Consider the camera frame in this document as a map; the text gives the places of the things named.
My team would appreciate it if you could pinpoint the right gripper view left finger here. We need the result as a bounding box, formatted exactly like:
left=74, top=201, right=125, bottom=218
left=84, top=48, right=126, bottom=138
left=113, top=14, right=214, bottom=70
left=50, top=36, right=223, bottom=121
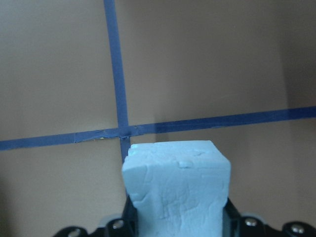
left=53, top=197, right=138, bottom=237

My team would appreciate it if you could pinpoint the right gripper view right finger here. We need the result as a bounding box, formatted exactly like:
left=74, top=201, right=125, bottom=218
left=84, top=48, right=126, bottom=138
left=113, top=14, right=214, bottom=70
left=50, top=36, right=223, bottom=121
left=222, top=199, right=316, bottom=237

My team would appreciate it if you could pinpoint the light blue foam block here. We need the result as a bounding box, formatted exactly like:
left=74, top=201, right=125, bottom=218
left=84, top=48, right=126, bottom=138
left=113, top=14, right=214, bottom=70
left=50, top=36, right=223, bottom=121
left=122, top=141, right=231, bottom=237

